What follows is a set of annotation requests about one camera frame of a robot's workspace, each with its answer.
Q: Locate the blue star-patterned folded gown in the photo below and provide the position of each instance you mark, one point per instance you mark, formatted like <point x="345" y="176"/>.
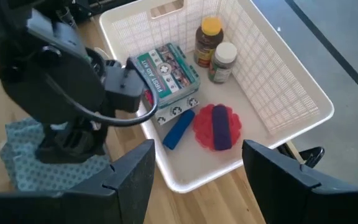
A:
<point x="42" y="174"/>

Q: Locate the gummy vitamin bottle white cap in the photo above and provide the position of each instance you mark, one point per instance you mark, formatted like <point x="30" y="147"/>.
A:
<point x="224" y="62"/>

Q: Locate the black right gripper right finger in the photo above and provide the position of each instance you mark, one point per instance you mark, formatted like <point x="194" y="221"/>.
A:
<point x="291" y="193"/>

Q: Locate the white plastic mesh basket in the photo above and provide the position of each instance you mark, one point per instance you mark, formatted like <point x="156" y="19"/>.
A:
<point x="197" y="161"/>

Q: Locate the green first aid kit box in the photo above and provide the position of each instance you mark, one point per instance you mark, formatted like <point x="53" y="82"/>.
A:
<point x="169" y="74"/>

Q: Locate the blue bandage roll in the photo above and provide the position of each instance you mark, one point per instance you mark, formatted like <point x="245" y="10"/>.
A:
<point x="179" y="129"/>

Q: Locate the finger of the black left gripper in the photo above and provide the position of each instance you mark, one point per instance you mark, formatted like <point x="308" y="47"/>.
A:
<point x="123" y="93"/>

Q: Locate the red scalloped round pad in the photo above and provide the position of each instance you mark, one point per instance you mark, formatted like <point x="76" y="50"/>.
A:
<point x="204" y="127"/>

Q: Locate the purple bandage roll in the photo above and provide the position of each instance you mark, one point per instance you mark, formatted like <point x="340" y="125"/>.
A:
<point x="221" y="127"/>

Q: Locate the amber fish oil bottle yellow cap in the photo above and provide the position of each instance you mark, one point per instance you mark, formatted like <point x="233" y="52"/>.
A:
<point x="208" y="40"/>

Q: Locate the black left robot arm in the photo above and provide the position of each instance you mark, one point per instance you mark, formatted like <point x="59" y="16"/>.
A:
<point x="9" y="37"/>

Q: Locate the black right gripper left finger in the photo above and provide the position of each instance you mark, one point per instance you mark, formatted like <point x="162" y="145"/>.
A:
<point x="104" y="199"/>

